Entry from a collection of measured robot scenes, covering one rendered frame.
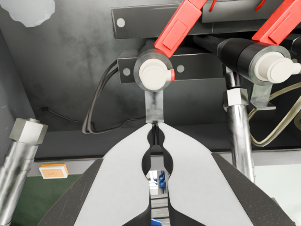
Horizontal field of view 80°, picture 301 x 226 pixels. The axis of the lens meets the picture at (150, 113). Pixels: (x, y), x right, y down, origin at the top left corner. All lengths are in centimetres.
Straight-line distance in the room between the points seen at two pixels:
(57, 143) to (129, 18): 35
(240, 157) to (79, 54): 37
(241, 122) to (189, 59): 13
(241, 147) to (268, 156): 27
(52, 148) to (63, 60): 20
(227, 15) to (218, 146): 27
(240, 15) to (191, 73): 9
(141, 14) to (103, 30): 18
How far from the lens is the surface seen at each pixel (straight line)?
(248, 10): 27
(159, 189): 118
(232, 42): 19
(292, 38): 26
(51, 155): 46
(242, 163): 19
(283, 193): 240
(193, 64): 28
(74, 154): 44
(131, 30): 26
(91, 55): 44
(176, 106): 46
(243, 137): 19
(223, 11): 26
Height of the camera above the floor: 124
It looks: 63 degrees down
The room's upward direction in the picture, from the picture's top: 180 degrees clockwise
